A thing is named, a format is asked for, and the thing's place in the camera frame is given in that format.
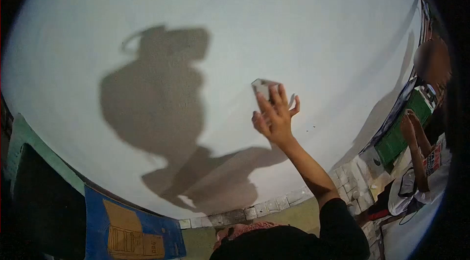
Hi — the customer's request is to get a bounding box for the person's right ring finger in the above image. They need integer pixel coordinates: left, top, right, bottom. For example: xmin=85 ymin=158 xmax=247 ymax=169
xmin=279 ymin=84 xmax=290 ymax=110

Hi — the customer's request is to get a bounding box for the person's right thumb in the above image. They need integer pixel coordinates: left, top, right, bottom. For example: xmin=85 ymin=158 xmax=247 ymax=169
xmin=251 ymin=111 xmax=268 ymax=133

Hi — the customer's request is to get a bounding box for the green carton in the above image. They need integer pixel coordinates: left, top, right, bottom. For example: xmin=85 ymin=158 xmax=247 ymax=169
xmin=375 ymin=89 xmax=433 ymax=167

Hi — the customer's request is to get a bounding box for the grey sanding block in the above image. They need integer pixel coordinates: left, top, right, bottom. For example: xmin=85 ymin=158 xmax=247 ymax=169
xmin=251 ymin=78 xmax=282 ymax=103

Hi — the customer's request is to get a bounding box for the person's right little finger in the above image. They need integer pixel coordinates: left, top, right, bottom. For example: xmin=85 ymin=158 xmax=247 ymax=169
xmin=289 ymin=95 xmax=300 ymax=118

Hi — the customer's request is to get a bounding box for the green door frame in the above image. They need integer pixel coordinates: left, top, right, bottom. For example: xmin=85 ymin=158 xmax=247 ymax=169
xmin=3 ymin=113 xmax=86 ymax=196

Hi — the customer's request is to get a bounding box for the person's body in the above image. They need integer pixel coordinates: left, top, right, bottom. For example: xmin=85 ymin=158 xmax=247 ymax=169
xmin=209 ymin=198 xmax=371 ymax=260

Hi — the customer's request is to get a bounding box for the person's right middle finger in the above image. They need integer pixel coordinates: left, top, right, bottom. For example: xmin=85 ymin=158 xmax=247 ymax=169
xmin=270 ymin=85 xmax=282 ymax=111

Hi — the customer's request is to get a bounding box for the person's right hand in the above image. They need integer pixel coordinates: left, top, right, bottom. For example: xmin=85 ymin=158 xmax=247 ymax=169
xmin=251 ymin=84 xmax=300 ymax=144

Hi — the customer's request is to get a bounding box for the person's right index finger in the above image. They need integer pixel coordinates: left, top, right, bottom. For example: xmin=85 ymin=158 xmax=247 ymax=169
xmin=256 ymin=93 xmax=274 ymax=118

